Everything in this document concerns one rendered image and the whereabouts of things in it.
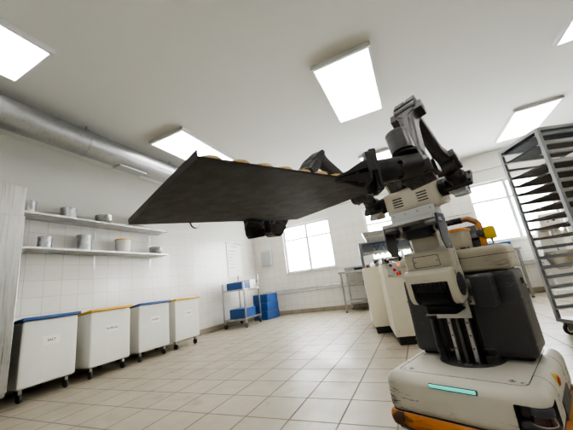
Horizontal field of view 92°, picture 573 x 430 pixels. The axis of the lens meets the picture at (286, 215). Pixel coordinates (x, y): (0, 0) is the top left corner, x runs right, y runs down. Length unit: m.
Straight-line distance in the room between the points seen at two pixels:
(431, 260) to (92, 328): 3.73
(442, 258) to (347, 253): 5.83
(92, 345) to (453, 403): 3.68
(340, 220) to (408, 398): 6.04
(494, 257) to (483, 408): 0.65
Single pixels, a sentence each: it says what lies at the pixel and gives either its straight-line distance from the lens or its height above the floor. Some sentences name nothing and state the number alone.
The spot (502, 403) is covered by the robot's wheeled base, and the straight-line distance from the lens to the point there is 1.47.
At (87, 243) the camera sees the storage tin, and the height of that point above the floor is 1.65.
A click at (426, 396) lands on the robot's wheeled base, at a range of 1.58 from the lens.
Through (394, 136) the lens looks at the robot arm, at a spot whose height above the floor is 1.06.
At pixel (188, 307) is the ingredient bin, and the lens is 5.15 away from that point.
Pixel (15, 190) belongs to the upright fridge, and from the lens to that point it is 3.82.
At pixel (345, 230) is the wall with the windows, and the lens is 7.27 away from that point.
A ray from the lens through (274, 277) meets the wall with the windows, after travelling 7.93.
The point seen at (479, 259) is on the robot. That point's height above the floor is 0.75.
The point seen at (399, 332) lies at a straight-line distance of 3.33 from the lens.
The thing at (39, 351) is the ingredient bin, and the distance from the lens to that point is 3.97.
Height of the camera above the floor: 0.75
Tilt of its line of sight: 14 degrees up
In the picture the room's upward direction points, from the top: 8 degrees counter-clockwise
